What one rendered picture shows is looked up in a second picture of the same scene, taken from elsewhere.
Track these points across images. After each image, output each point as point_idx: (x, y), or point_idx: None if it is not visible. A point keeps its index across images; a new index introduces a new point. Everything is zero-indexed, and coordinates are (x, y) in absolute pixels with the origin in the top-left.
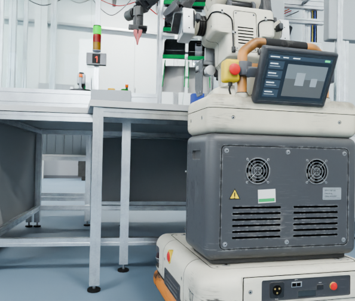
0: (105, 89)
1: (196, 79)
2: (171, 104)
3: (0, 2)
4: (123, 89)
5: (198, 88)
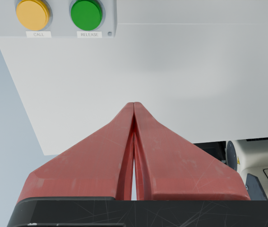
0: (18, 37)
1: (261, 198)
2: (202, 142)
3: None
4: (83, 29)
5: (251, 193)
